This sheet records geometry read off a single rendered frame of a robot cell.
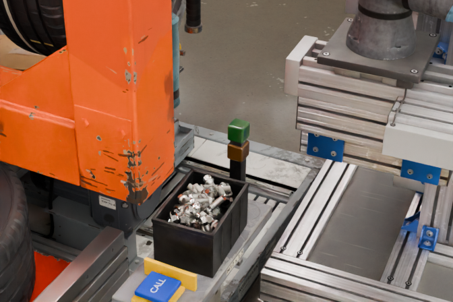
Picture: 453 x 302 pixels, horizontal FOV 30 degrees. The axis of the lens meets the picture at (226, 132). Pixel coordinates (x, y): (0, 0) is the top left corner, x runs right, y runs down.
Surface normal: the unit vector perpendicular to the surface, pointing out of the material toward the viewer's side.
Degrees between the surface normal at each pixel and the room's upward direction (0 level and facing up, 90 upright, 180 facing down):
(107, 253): 90
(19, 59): 1
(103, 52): 90
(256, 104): 0
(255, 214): 0
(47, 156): 90
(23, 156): 90
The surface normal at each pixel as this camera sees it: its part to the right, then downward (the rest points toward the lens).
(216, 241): 0.92, 0.22
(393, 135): -0.40, 0.48
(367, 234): 0.01, -0.85
